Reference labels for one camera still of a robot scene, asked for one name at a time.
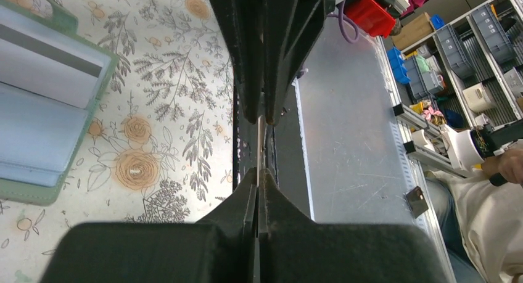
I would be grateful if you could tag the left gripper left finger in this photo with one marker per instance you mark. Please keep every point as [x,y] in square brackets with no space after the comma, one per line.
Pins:
[219,247]

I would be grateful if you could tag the red plastic bin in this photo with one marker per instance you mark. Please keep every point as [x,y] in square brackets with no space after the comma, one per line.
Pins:
[371,17]

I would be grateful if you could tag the storage shelf with bins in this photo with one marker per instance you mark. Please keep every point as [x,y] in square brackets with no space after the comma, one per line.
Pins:
[465,56]

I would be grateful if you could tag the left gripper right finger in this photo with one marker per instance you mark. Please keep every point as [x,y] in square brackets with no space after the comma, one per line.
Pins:
[293,248]

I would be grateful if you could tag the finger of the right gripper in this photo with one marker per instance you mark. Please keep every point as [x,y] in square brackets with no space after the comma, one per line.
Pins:
[239,24]
[290,29]

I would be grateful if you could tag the green card holder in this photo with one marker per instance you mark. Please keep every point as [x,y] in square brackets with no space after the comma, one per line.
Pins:
[40,136]

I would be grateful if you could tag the floral table mat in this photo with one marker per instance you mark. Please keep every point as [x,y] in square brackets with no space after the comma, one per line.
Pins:
[159,146]

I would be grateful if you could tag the person in beige shirt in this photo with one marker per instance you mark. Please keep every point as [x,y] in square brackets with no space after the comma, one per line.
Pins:
[481,218]

